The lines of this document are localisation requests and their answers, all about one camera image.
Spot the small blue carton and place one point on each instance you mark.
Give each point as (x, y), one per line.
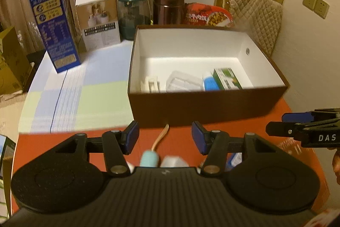
(235, 161)

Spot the clear plastic case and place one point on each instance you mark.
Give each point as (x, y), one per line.
(183, 80)

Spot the glass jar with green lid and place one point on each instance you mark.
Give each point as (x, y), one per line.
(132, 19)

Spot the red printed cardboard sheet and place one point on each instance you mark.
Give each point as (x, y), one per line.
(53, 140)

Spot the blue white tube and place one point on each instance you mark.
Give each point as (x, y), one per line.
(211, 83)

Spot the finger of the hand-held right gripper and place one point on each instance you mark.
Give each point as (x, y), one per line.
(281, 128)
(297, 117)

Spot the brown metal canister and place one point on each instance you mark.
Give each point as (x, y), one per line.
(168, 9)

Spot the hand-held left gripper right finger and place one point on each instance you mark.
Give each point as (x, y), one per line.
(198, 136)

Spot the brown storage box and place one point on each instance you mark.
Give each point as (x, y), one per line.
(202, 110)

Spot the white product box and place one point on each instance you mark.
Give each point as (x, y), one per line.
(98, 25)

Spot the cream plastic clip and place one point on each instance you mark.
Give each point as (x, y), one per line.
(150, 84)

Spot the mint handheld fan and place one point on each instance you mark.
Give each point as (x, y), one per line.
(150, 159)

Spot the tall blue carton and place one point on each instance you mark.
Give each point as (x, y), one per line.
(55, 30)

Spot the red snack bag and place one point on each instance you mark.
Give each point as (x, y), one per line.
(202, 14)

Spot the landscape picture box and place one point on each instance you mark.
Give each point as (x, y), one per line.
(6, 152)

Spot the beige quilted cloth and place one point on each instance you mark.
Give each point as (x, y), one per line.
(255, 19)

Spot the white socket adapter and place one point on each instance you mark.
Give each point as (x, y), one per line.
(172, 161)

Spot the brown cardboard box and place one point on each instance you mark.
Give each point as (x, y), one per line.
(10, 70)

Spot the green medicine box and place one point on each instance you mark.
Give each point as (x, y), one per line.
(228, 79)

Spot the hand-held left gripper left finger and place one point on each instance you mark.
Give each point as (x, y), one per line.
(132, 136)

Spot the pastel checked cloth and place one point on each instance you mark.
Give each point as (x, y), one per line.
(79, 99)

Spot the beige wall socket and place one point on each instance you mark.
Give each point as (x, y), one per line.
(309, 1)
(322, 8)

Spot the person's right hand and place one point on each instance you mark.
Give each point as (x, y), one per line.
(336, 167)

